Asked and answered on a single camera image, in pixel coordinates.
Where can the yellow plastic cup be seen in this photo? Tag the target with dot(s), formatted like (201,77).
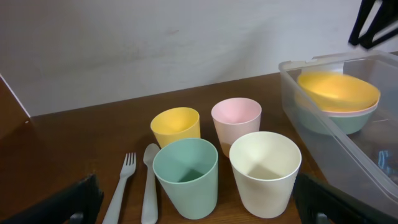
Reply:
(176,124)

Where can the green plastic bowl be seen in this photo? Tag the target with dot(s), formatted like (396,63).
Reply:
(347,125)

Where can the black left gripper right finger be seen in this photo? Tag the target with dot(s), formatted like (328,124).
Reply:
(319,202)

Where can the cream plastic cup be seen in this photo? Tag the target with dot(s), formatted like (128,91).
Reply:
(265,166)

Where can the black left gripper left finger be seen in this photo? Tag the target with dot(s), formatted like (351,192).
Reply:
(78,203)

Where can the green plastic cup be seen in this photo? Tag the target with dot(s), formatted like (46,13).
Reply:
(187,170)

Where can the white plastic fork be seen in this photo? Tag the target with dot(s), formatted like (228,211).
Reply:
(128,168)

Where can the pink plastic cup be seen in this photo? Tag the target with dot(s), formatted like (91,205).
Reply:
(233,118)

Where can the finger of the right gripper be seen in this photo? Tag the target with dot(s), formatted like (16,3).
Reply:
(386,15)
(364,10)

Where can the pink plastic bowl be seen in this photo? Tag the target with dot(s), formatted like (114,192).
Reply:
(352,113)

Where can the white plastic spoon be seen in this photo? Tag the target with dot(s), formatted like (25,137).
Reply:
(150,206)

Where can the clear plastic container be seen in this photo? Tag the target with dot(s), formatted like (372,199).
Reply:
(362,164)

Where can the yellow plastic bowl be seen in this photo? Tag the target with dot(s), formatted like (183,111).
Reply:
(338,92)

